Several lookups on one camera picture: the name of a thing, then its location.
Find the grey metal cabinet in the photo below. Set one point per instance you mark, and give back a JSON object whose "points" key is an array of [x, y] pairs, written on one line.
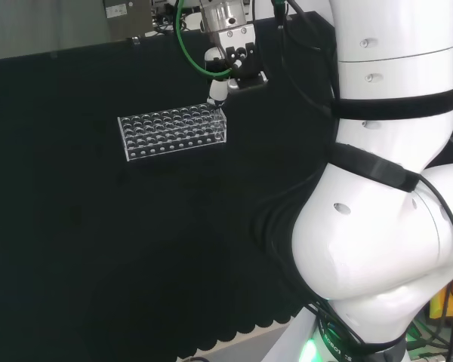
{"points": [[128, 19]]}

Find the clear acrylic test tube rack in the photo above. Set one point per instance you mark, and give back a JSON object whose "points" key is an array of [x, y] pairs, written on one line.
{"points": [[166, 132]]}

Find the black bench cloth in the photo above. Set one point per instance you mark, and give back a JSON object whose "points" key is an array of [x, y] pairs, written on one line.
{"points": [[136, 226]]}

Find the clear glass test tube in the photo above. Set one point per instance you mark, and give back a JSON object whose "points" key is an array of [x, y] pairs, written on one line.
{"points": [[219, 120]]}

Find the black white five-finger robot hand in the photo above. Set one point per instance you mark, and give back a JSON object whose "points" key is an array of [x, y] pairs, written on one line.
{"points": [[245, 64]]}

